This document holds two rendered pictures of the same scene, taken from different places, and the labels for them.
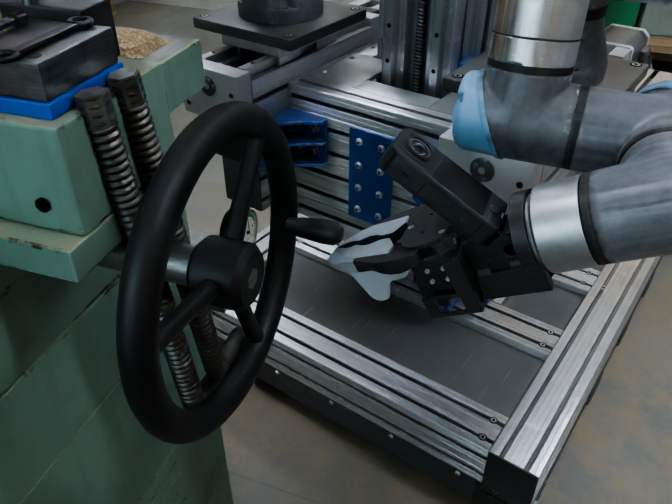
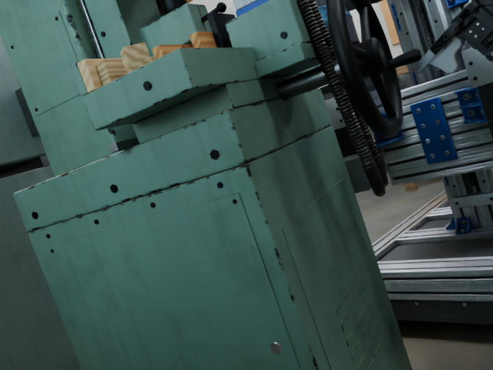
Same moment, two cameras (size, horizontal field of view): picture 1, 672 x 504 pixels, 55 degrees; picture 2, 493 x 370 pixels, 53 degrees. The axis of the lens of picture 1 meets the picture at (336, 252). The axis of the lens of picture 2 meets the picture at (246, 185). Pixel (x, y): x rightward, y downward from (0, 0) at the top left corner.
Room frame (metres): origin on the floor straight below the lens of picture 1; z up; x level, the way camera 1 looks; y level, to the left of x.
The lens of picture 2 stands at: (-0.48, 0.17, 0.75)
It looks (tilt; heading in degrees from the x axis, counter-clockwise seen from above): 5 degrees down; 12
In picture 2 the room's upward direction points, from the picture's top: 19 degrees counter-clockwise
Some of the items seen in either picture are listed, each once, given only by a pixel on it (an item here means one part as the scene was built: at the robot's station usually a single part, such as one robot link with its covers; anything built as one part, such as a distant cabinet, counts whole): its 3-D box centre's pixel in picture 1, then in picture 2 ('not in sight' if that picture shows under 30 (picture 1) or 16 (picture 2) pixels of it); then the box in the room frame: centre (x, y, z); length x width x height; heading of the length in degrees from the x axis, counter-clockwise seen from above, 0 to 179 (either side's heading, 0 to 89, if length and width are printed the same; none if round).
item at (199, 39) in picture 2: not in sight; (220, 48); (0.51, 0.35, 0.93); 0.16 x 0.02 x 0.06; 162
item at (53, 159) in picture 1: (56, 133); (278, 33); (0.49, 0.23, 0.91); 0.15 x 0.14 x 0.09; 162
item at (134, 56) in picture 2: not in sight; (136, 60); (0.29, 0.45, 0.92); 0.04 x 0.03 x 0.04; 125
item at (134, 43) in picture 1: (119, 37); not in sight; (0.76, 0.25, 0.91); 0.10 x 0.07 x 0.02; 72
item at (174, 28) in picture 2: not in sight; (177, 37); (0.55, 0.44, 0.99); 0.14 x 0.07 x 0.09; 72
